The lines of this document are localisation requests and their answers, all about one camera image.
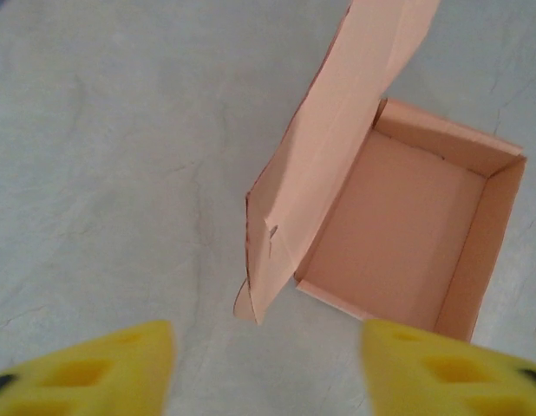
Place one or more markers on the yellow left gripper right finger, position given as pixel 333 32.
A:
pixel 446 372

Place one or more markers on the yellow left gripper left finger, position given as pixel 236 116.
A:
pixel 90 372

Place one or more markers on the orange paper box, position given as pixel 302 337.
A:
pixel 381 208

